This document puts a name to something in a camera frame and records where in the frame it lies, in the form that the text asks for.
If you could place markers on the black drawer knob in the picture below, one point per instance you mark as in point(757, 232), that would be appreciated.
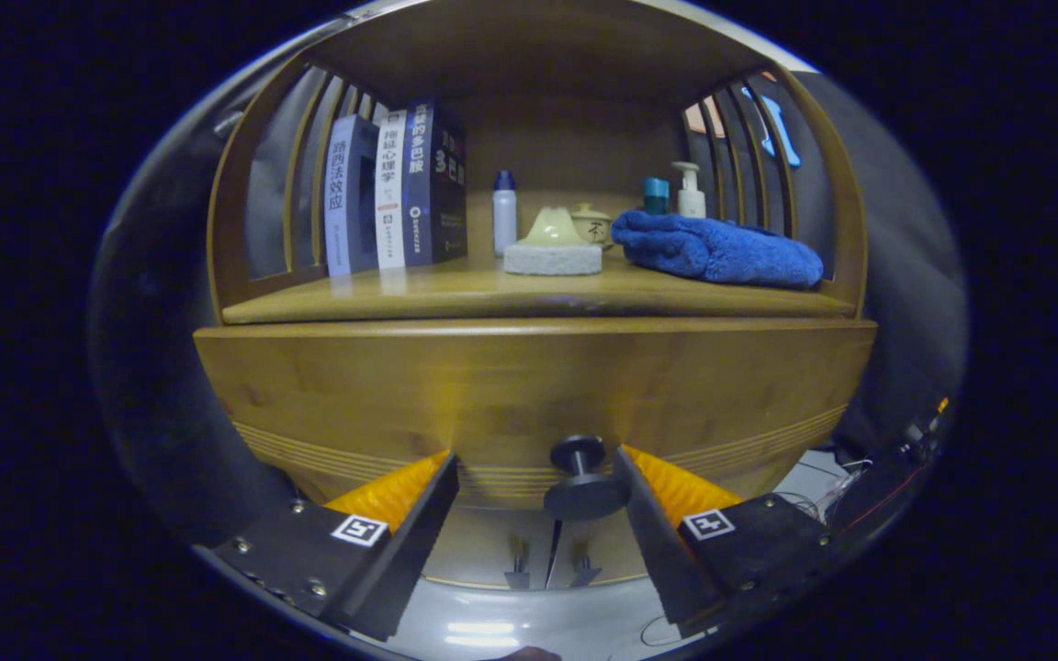
point(584, 496)

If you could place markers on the dark blue book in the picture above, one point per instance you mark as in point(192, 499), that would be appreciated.
point(417, 184)

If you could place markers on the white bottle blue cap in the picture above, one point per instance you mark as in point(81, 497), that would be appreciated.
point(504, 220)

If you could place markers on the wooden cabinet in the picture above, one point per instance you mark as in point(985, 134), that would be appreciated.
point(538, 55)

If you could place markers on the white pump bottle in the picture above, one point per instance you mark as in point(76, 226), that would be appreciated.
point(691, 202)

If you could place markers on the white spine book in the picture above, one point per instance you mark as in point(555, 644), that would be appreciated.
point(389, 202)

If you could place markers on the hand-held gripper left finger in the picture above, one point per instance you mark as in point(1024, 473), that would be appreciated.
point(410, 551)

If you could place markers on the wooden countertop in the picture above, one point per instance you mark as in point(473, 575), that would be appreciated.
point(455, 289)

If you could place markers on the wooden drawer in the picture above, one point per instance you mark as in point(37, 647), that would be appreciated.
point(400, 395)

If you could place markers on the blue folded towel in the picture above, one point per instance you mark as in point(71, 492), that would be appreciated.
point(722, 252)

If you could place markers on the teal blue bottle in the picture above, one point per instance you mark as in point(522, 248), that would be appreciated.
point(656, 196)

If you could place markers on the grey book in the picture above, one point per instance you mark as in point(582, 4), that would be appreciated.
point(338, 202)

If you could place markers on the beige lidded tea cup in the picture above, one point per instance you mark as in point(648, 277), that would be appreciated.
point(595, 225)

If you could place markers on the black backdrop cloth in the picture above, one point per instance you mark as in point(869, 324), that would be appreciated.
point(906, 275)

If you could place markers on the black device with orange tip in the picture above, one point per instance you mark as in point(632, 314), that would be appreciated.
point(915, 431)

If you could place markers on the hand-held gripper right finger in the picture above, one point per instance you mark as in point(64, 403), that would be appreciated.
point(662, 551)

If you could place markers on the wooden cabinet door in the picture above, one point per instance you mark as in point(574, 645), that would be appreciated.
point(483, 542)
point(607, 551)

